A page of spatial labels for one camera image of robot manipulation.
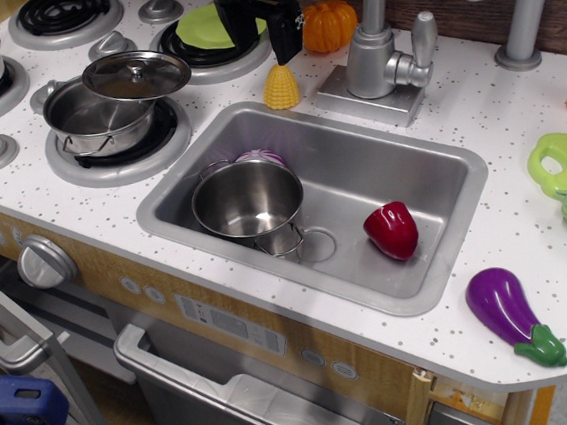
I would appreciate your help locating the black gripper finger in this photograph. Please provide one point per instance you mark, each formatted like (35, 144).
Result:
(285, 31)
(241, 28)

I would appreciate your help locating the yellow toy corn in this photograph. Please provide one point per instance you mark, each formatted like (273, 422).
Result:
(281, 91)

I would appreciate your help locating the steel pot lid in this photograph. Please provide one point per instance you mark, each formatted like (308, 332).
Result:
(136, 75)

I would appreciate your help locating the steel pot in sink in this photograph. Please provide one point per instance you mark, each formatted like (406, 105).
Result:
(253, 203)

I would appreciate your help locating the steel pot on burner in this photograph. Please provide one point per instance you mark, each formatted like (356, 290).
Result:
(88, 124)

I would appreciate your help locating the grey sink basin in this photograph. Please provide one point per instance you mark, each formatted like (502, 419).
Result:
(347, 172)

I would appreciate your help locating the green toy plate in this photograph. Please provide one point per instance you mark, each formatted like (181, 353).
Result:
(202, 28)

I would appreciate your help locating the orange toy pumpkin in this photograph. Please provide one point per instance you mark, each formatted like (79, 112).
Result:
(328, 26)

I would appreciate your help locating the grey stove knob top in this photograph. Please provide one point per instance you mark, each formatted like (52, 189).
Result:
(160, 11)

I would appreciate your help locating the silver toy faucet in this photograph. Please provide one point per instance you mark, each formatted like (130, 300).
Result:
(379, 82)

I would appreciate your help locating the grey stove knob centre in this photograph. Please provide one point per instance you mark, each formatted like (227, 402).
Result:
(112, 43)

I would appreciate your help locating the black burner top left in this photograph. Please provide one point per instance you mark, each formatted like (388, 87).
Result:
(51, 25)

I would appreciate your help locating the red toy bell pepper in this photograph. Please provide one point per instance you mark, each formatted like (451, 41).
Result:
(393, 230)

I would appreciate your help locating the grey support pole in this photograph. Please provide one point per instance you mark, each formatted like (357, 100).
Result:
(520, 52)

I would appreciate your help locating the grey oven knob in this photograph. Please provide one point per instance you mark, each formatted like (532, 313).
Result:
(43, 264)

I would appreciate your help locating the green toy cutting board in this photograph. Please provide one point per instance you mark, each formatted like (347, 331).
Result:
(547, 164)

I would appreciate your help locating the purple toy eggplant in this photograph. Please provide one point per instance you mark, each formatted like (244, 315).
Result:
(496, 297)

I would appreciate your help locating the silver dishwasher door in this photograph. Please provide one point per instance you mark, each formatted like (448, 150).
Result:
(179, 395)

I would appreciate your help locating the blue clamp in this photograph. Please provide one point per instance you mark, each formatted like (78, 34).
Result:
(31, 401)

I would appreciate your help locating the silver oven door handle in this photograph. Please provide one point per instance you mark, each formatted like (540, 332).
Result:
(24, 343)

